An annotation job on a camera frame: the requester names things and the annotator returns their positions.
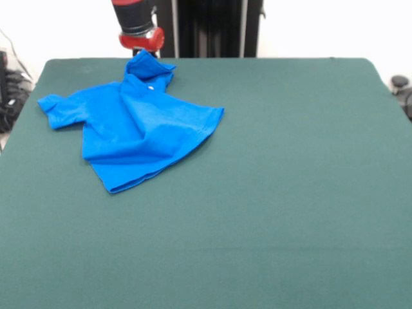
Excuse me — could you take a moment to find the blue shirt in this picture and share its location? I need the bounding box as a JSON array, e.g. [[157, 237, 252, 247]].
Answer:
[[37, 49, 225, 195]]

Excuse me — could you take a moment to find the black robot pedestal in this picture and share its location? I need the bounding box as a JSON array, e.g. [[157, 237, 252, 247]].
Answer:
[[151, 0, 267, 59]]

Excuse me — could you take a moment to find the dark green table cloth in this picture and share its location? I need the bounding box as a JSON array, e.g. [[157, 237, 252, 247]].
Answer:
[[0, 57, 412, 309]]

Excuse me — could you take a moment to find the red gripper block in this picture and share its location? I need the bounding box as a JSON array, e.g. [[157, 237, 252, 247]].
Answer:
[[118, 27, 166, 60]]

